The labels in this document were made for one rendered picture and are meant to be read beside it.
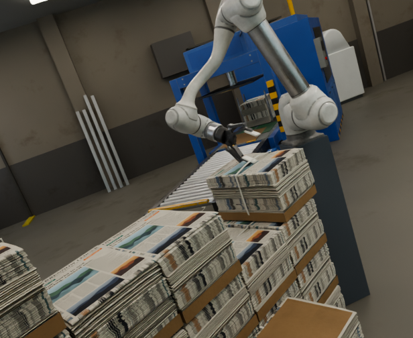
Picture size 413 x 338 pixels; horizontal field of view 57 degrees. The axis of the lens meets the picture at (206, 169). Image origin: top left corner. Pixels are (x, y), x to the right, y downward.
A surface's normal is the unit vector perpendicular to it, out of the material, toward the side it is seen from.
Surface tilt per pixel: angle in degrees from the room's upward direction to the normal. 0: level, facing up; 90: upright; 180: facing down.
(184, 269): 90
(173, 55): 90
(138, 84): 90
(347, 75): 90
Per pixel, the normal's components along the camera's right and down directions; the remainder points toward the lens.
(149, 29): 0.22, 0.17
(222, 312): 0.70, -0.07
